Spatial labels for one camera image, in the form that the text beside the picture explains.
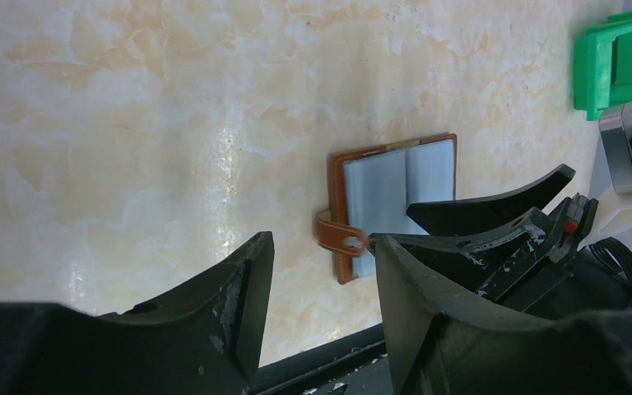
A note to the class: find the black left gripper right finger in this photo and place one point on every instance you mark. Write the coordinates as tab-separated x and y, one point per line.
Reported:
443	339

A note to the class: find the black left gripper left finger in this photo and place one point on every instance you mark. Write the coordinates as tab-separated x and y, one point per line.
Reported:
203	336

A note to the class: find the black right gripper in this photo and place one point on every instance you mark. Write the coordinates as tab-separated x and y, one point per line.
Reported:
533	264

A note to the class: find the brown leather card holder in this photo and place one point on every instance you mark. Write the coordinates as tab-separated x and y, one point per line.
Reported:
370	190

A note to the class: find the green plastic bin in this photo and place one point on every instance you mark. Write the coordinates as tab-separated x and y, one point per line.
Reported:
602	66

